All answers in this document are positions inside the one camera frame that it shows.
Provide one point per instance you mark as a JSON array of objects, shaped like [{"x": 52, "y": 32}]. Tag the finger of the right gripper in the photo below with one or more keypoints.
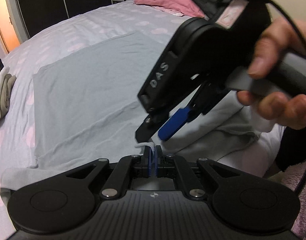
[
  {"x": 175, "y": 122},
  {"x": 150, "y": 125}
]

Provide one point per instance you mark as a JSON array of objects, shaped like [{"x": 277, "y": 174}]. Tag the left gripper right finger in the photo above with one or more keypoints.
[{"x": 158, "y": 159}]

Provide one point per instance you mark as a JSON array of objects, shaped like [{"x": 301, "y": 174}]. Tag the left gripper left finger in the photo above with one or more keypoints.
[{"x": 147, "y": 160}]

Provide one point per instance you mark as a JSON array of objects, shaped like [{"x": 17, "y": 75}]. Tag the grey-green garment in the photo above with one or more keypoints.
[{"x": 86, "y": 107}]

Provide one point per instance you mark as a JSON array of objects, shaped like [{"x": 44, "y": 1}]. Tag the stack of folded clothes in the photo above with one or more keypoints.
[{"x": 7, "y": 82}]

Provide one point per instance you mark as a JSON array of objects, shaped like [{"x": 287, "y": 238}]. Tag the polka dot bed sheet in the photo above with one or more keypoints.
[{"x": 51, "y": 45}]

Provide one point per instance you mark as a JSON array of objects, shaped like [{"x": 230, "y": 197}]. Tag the purple fluffy rug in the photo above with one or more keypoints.
[{"x": 290, "y": 178}]

